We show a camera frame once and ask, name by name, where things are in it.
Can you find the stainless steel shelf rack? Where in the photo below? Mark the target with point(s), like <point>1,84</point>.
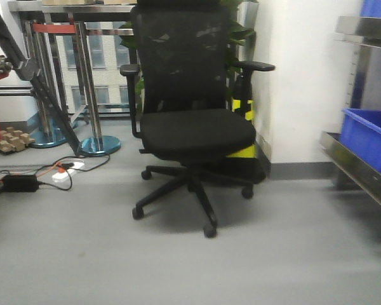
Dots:
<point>352,172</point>

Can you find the black power adapter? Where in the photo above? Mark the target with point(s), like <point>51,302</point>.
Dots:
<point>19,183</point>

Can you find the black tripod leg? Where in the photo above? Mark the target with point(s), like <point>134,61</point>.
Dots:
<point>27,70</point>

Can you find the yellow black corner guard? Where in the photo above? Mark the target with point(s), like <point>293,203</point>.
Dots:
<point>245,125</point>

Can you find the black mesh office chair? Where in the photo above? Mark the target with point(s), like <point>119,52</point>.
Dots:
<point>181,47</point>

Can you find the white power strip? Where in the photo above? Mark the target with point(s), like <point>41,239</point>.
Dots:
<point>63,174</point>

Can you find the chrome stanchion blue base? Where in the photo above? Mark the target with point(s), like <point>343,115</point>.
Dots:
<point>98,144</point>

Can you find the wooden blocks pile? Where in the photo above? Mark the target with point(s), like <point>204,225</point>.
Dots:
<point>13,141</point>

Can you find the green potted plant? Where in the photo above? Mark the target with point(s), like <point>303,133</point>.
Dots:
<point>241,32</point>

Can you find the blue plastic bin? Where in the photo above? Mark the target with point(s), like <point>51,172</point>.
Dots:
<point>361,134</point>

